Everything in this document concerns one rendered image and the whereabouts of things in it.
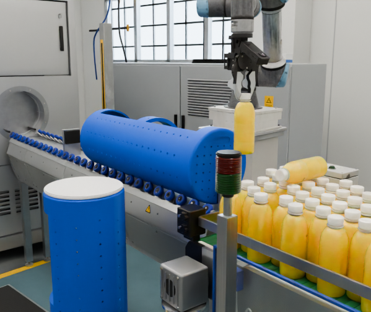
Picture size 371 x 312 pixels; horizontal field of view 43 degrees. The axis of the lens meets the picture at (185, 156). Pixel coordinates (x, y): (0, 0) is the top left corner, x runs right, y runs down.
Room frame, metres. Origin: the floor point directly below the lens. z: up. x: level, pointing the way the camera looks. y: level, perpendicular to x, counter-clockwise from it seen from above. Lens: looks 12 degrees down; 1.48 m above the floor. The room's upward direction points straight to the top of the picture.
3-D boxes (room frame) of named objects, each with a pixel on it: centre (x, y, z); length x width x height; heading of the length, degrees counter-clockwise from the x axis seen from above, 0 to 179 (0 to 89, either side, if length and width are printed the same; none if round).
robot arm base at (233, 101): (2.29, -0.29, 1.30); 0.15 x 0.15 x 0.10
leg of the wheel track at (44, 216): (3.28, 1.03, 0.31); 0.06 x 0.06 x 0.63; 38
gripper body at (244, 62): (1.59, -0.18, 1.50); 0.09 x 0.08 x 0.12; 31
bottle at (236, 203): (1.39, -0.14, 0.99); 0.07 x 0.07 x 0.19
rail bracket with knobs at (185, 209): (1.47, -0.02, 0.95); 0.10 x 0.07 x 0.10; 128
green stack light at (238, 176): (1.11, -0.11, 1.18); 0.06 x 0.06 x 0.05
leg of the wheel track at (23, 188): (3.20, 1.14, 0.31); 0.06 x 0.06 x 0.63; 38
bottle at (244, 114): (1.56, -0.20, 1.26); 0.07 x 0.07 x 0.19
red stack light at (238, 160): (1.11, -0.11, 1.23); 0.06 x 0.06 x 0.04
